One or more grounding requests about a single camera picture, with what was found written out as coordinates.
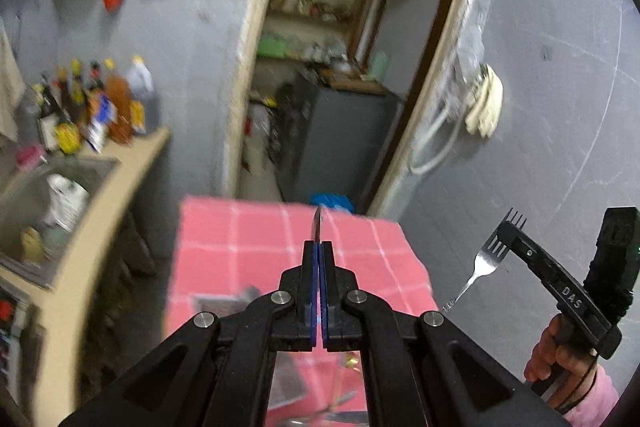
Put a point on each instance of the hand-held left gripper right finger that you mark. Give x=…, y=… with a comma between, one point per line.
x=327, y=287

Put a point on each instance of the beige kitchen counter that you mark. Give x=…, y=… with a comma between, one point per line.
x=75, y=267

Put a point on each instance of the cream hanging cloth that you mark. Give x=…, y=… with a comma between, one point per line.
x=485, y=104

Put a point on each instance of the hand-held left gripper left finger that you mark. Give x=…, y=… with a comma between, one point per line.
x=311, y=287

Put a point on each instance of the gold spoon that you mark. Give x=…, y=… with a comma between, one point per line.
x=350, y=360

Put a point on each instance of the wooden door frame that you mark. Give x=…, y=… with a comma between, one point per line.
x=250, y=37

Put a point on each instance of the steel sink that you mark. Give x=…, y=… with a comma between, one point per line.
x=30, y=207

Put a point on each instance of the yellow sponge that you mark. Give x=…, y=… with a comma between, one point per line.
x=32, y=247

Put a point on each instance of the blue plastic bag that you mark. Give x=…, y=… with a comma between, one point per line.
x=332, y=201

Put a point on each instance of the pink scrub brush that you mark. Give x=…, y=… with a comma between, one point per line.
x=30, y=156

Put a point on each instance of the perforated metal utensil holder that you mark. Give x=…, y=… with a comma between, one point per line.
x=225, y=302

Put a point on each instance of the person's right hand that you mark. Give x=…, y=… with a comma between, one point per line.
x=550, y=352

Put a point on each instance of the pink checkered tablecloth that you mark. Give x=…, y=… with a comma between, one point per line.
x=240, y=247

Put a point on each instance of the white canister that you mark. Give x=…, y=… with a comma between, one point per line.
x=257, y=132

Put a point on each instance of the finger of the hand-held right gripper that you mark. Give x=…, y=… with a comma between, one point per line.
x=535, y=257

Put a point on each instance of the hanging clear plastic bag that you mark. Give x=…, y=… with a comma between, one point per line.
x=467, y=54

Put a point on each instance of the beige hanging towel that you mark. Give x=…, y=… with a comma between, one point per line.
x=9, y=82

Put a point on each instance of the white cup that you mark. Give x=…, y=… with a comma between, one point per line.
x=65, y=202

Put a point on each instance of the green plastic container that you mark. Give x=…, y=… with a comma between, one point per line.
x=272, y=46

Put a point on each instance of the grey cabinet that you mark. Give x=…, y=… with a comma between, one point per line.
x=345, y=142

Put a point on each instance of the brown cutting board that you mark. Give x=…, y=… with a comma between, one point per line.
x=352, y=82

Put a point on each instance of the steel fork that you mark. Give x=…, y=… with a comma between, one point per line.
x=481, y=266

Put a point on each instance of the dark stove with red knob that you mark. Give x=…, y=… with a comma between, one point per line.
x=10, y=337

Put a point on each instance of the steel table knife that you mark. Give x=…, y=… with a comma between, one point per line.
x=345, y=417
x=317, y=227

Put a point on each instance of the row of sauce bottles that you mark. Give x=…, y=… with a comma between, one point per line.
x=117, y=107

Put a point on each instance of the person's right forearm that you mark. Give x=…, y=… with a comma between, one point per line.
x=592, y=399

